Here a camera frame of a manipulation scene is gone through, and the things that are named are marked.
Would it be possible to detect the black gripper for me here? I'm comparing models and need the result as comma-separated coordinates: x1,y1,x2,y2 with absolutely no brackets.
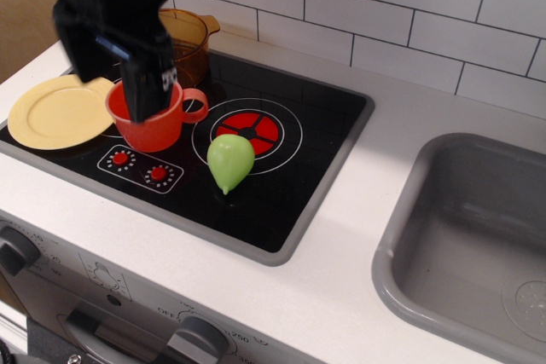
53,0,177,124

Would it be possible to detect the red plastic cup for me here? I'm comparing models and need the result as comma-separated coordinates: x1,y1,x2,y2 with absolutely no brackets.
106,82,209,153

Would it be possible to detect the yellow plastic plate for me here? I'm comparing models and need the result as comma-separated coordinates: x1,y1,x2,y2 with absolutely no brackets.
8,74,113,150

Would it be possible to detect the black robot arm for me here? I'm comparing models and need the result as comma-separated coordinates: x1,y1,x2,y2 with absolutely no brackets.
53,0,177,123

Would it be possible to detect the amber transparent pot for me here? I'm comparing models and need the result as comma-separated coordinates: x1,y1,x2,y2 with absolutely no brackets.
160,9,220,88

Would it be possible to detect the green plastic pear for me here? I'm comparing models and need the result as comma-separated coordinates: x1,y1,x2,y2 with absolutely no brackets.
206,134,255,195

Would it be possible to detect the wooden side panel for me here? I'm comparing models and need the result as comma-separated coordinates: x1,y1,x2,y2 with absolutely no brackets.
1,0,57,81

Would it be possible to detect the black toy stove top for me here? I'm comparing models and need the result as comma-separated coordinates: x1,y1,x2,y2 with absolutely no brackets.
1,52,375,266

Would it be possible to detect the grey left oven knob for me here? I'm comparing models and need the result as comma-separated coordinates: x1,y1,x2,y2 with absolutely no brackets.
1,226,40,276

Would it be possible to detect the grey oven knob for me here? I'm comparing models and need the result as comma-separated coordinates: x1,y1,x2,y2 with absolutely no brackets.
166,316,229,364
1,226,40,276

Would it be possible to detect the grey centre oven knob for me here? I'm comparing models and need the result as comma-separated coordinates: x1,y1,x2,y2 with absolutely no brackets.
166,316,229,364

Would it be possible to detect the grey plastic sink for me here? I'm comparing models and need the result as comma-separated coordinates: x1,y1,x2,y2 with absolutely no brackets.
372,133,545,363

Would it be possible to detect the grey oven door handle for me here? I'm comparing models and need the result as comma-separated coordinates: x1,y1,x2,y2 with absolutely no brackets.
63,310,181,363

